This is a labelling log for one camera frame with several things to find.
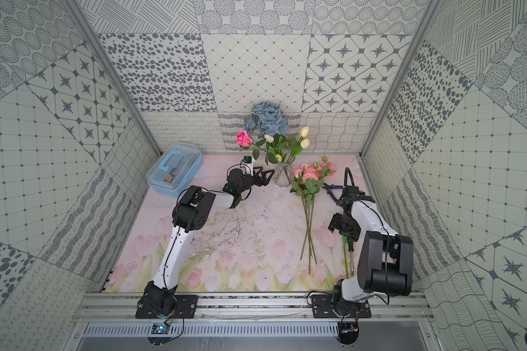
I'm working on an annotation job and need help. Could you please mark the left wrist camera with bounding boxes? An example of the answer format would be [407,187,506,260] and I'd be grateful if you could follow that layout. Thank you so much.
[240,156,254,176]

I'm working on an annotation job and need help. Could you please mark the blue hydrangea flower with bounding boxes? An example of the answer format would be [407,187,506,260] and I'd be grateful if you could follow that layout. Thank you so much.
[244,102,289,136]

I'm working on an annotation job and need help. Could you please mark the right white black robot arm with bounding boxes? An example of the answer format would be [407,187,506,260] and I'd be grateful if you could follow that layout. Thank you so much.
[329,200,414,316]

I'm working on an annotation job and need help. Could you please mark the clear glass vase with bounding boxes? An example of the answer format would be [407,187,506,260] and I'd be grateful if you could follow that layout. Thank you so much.
[272,162,294,188]

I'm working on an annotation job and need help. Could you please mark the blue clear plastic toolbox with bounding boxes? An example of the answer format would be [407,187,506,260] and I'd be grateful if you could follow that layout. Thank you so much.
[146,142,203,197]

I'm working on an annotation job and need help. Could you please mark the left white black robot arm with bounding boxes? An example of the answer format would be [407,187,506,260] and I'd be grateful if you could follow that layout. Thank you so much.
[139,164,275,317]

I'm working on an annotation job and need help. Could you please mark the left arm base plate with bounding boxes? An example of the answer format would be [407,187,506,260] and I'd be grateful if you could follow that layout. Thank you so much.
[135,295,199,320]

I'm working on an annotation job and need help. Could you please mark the screwdriver inside toolbox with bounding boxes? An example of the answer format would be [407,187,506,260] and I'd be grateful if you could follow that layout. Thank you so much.
[164,157,183,184]

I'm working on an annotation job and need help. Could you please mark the light pink rose stem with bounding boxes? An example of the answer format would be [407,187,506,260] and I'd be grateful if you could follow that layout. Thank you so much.
[291,164,319,262]

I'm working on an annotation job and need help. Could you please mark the magenta rose stem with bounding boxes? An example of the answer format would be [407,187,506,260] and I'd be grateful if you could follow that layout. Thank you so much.
[237,130,275,160]

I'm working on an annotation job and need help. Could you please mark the cream tulip stem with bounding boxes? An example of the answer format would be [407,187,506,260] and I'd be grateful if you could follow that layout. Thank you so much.
[264,126,310,165]

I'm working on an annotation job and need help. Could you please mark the coral rose cluster stem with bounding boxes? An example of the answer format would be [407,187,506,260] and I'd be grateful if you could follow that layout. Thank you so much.
[304,156,336,264]

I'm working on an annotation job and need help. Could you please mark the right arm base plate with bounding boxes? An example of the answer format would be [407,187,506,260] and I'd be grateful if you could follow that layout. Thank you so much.
[308,293,372,319]

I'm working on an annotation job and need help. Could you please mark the large coral pink rose stem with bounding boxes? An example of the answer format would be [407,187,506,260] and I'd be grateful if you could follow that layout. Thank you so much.
[289,163,324,275]

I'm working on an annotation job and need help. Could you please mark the aluminium rail frame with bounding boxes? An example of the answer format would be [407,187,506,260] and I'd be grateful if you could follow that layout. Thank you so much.
[73,292,435,323]

